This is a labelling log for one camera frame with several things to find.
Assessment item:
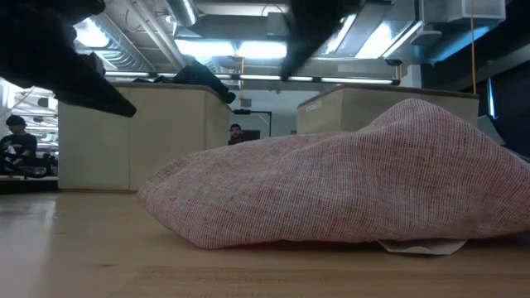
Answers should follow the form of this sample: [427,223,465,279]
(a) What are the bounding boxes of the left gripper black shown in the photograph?
[0,12,137,118]

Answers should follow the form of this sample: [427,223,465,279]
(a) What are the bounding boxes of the person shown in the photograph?
[0,114,39,166]
[227,123,262,147]

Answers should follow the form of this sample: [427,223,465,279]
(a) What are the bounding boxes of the small silver duct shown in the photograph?
[165,0,200,26]

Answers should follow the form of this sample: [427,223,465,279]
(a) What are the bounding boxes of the pink woven shirt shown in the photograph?
[137,98,530,250]

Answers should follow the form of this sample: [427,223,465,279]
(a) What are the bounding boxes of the light grey panel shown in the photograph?
[475,114,507,147]

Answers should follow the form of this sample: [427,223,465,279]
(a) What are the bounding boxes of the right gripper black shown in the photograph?
[279,12,349,82]

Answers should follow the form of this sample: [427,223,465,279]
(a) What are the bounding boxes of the yellow hanging cord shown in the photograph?
[470,0,477,90]

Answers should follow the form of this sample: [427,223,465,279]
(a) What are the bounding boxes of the long LED light bar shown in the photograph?
[103,70,401,86]

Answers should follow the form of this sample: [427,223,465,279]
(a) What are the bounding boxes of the round white ceiling speaker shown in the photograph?
[409,28,443,46]

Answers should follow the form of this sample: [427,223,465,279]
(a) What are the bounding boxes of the beige fabric storage bin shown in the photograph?
[296,84,480,136]
[57,81,233,192]

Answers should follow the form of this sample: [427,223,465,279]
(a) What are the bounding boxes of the white ceiling air unit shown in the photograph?
[420,0,507,24]

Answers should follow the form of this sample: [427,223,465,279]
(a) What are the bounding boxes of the black background equipment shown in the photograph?
[0,152,59,180]

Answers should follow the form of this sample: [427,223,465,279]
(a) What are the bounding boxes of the loose white paper tag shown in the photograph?
[376,238,469,256]

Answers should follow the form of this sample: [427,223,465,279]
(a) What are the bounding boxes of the large ribbed silver duct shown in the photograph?
[74,0,187,72]

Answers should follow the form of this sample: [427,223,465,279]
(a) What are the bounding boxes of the grey ceiling box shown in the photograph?
[267,12,291,41]

